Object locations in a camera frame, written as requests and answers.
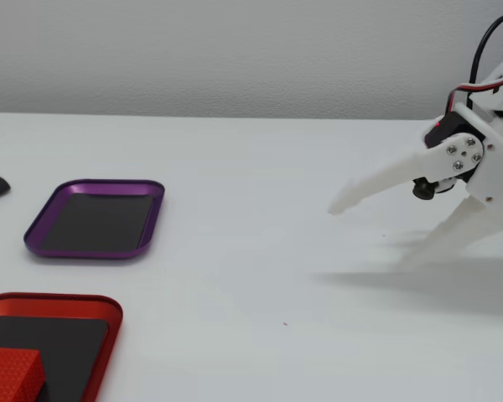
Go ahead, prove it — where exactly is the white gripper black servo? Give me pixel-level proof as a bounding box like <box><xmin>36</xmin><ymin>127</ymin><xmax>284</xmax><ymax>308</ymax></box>
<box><xmin>327</xmin><ymin>47</ymin><xmax>503</xmax><ymax>270</ymax></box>

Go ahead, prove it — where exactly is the purple metal tray black mat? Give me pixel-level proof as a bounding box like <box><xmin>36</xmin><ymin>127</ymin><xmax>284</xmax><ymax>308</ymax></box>
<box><xmin>23</xmin><ymin>178</ymin><xmax>166</xmax><ymax>260</ymax></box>

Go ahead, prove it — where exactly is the black gripper camera white mount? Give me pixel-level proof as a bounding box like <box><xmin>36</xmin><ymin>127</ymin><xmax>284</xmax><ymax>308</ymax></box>
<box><xmin>411</xmin><ymin>175</ymin><xmax>460</xmax><ymax>200</ymax></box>

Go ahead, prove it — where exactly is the black camera cable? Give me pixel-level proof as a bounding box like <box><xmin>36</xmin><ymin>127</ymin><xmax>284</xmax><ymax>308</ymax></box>
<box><xmin>467</xmin><ymin>13</ymin><xmax>503</xmax><ymax>108</ymax></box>

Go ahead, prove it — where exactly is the red metal tray black mat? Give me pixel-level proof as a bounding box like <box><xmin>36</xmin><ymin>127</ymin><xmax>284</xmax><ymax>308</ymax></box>
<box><xmin>0</xmin><ymin>292</ymin><xmax>124</xmax><ymax>402</ymax></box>

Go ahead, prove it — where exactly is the red white black servo wire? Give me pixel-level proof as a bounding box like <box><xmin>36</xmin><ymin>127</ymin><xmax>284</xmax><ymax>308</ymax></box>
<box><xmin>447</xmin><ymin>69</ymin><xmax>503</xmax><ymax>112</ymax></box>

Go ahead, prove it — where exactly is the red studded block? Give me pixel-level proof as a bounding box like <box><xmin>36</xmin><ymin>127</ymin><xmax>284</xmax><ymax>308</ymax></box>
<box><xmin>0</xmin><ymin>347</ymin><xmax>47</xmax><ymax>402</ymax></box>

